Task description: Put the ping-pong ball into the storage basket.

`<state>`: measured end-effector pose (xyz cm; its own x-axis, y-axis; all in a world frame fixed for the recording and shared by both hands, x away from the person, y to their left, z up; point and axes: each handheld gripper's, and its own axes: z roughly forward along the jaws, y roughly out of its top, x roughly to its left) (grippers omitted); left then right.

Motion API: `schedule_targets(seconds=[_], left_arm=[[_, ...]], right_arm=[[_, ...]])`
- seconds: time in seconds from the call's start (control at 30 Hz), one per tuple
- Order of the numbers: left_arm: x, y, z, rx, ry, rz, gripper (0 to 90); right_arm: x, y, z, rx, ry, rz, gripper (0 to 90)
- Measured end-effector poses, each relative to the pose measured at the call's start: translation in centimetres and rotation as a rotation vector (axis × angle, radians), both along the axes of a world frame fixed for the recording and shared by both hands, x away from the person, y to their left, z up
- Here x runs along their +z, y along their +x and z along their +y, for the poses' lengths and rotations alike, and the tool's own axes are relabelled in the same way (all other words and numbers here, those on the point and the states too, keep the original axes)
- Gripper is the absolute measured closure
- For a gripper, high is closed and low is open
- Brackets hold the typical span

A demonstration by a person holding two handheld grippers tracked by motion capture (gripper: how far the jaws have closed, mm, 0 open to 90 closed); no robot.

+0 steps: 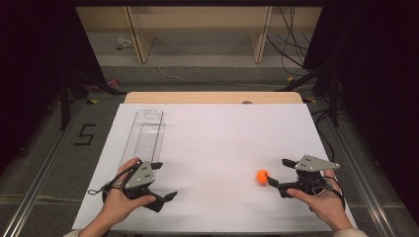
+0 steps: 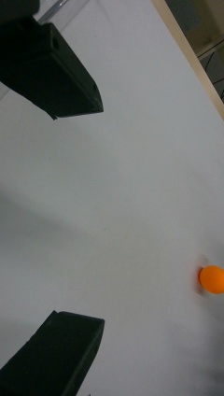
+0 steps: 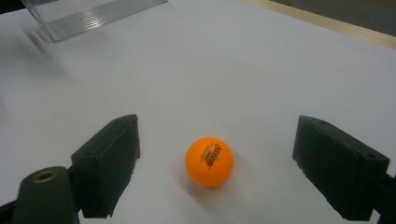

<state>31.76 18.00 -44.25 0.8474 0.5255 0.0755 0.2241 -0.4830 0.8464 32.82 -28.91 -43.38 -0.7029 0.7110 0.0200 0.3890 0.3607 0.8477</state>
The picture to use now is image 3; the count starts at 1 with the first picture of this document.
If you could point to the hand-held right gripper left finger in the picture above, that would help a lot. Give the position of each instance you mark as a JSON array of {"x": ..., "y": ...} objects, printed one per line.
[{"x": 106, "y": 161}]

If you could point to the white board sheet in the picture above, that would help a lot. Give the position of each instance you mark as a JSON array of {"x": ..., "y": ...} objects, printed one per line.
[{"x": 218, "y": 77}]

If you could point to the light wooden table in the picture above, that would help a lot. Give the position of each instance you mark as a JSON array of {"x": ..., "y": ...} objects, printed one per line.
[{"x": 342, "y": 28}]

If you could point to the clear ribbed plastic tray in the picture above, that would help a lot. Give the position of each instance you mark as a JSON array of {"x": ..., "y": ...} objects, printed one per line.
[{"x": 77, "y": 18}]

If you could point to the orange table tennis ball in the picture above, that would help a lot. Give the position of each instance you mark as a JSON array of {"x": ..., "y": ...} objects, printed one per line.
[{"x": 209, "y": 162}]

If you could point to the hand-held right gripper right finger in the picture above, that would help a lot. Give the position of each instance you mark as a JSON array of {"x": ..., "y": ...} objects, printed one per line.
[{"x": 336, "y": 168}]

